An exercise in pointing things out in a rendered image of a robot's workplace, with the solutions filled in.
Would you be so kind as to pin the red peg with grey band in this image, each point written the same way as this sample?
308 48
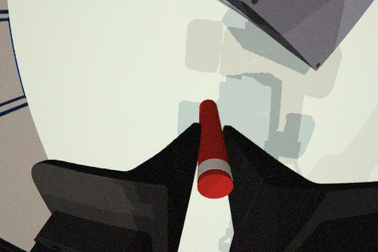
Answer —
214 178

